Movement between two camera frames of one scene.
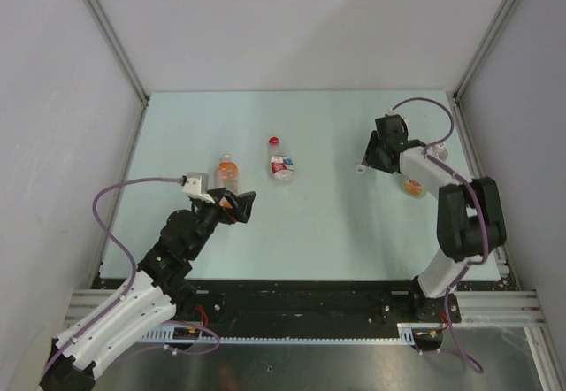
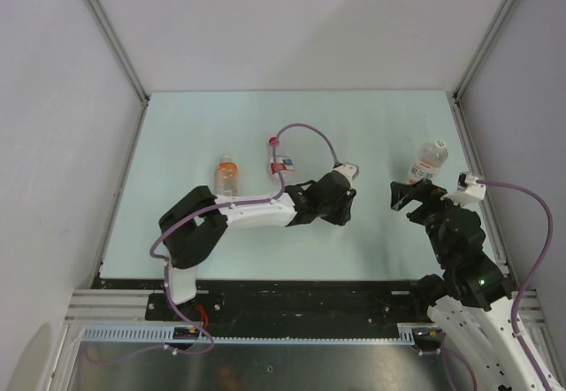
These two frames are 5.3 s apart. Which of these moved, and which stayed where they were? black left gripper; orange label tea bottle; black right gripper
Moved: black left gripper; black right gripper
Stayed: orange label tea bottle
